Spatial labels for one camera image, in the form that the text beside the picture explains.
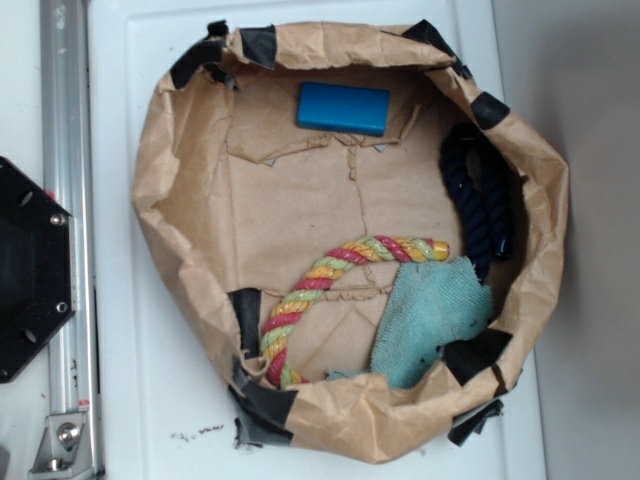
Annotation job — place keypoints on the blue rectangular block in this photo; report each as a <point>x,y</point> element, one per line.
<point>340,108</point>

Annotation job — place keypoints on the brown paper bag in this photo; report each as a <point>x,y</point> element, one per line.
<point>277,241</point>

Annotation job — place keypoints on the teal terry cloth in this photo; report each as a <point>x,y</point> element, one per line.
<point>430,305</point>

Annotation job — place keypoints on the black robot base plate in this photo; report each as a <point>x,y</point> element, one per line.
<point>36,277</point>

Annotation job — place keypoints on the aluminium extrusion rail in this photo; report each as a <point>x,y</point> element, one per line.
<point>73,372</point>

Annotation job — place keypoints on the metal corner bracket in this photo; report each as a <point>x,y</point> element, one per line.
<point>64,451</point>

